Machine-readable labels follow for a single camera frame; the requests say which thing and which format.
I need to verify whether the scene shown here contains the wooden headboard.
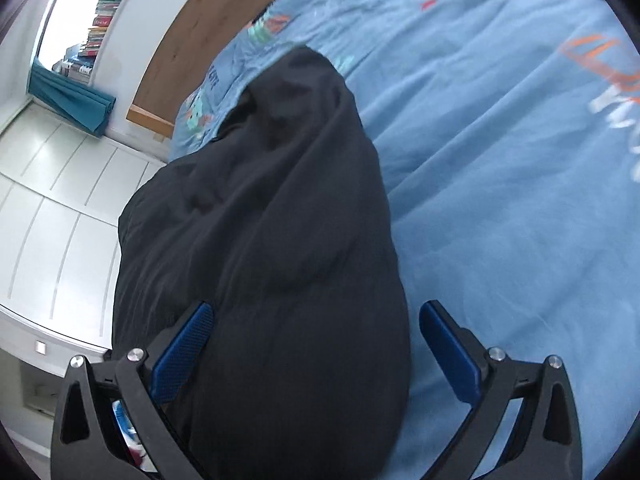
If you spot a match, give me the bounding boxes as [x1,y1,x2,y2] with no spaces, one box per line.
[126,0,313,138]

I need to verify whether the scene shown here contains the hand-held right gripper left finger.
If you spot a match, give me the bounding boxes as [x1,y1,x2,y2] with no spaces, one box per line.
[50,301,215,480]

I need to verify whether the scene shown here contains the white wardrobe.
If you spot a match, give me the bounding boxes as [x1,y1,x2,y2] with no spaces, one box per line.
[0,100,168,358]

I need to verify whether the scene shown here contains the blue printed bed sheet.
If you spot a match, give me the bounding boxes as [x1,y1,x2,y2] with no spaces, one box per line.
[167,0,640,480]

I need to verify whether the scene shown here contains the window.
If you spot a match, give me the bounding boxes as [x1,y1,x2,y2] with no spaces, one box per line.
[37,0,126,71]

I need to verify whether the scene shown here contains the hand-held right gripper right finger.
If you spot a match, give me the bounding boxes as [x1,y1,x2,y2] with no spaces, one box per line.
[419,300,583,480]

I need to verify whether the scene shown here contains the stack of books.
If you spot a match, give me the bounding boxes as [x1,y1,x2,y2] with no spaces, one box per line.
[52,0,146,83]

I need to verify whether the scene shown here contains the black puffer jacket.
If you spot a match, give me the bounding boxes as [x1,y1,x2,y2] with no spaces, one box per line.
[111,45,412,480]

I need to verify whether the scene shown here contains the teal curtain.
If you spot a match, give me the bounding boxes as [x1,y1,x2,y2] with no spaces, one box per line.
[27,57,117,137]

